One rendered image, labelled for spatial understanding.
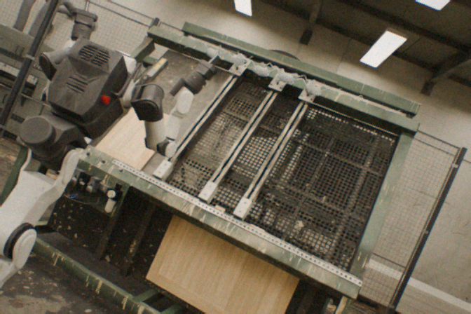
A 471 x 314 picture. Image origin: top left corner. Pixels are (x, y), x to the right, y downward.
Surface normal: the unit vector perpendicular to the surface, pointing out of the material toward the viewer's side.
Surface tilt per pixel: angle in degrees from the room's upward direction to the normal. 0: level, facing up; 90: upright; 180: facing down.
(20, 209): 65
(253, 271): 90
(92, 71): 82
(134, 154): 58
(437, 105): 90
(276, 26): 90
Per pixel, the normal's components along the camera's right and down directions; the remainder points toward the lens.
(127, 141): 0.00, -0.57
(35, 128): 0.09, -0.38
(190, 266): -0.25, -0.10
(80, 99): -0.01, -0.15
